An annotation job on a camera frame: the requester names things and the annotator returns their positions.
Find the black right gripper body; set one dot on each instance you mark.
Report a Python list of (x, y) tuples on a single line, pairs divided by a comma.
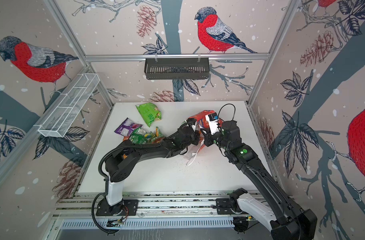
[(212, 139)]

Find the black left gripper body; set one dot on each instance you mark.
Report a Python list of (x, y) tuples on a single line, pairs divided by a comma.
[(194, 139)]

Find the red paper gift bag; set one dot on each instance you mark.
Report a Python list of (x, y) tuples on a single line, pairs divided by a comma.
[(202, 125)]

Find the bright green chips bag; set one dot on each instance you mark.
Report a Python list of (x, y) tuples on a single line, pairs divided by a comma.
[(149, 113)]

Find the dark green snack packet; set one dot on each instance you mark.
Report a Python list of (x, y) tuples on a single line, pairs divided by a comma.
[(139, 136)]

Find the purple snack packet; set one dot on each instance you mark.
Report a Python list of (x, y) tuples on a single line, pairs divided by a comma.
[(127, 127)]

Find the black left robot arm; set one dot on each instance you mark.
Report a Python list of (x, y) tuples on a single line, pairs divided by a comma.
[(118, 163)]

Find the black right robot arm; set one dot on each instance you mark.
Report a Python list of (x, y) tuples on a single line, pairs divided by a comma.
[(281, 215)]

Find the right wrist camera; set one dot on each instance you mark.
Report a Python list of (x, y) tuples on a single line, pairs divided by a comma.
[(213, 123)]

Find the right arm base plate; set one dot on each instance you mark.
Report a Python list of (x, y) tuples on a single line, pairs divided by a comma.
[(234, 204)]

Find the black hanging wall basket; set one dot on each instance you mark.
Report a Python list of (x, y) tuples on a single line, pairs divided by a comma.
[(177, 69)]

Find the aluminium mounting rail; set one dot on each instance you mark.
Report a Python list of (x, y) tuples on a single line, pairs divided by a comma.
[(150, 205)]

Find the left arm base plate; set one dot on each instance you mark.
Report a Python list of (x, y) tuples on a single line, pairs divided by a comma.
[(123, 208)]

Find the white wire mesh shelf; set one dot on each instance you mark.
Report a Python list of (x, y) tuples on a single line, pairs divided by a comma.
[(62, 117)]

